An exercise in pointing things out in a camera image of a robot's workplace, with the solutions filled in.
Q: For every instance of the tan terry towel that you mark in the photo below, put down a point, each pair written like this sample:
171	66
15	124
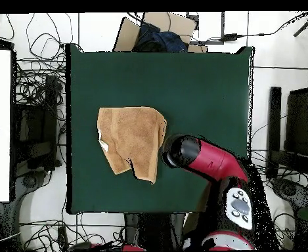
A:
132	136

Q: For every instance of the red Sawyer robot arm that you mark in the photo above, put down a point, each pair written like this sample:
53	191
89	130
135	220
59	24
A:
211	160

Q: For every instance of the dark green table cloth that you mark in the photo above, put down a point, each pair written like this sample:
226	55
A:
208	92

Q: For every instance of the dark blue garment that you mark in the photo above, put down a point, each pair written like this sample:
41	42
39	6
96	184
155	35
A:
166	40

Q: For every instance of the brown cardboard box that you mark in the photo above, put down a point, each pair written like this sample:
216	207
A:
180	26

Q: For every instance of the black power adapter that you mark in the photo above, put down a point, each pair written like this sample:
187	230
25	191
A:
229	37

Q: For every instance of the black stand frame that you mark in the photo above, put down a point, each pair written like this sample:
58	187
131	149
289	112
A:
274	118
51	105

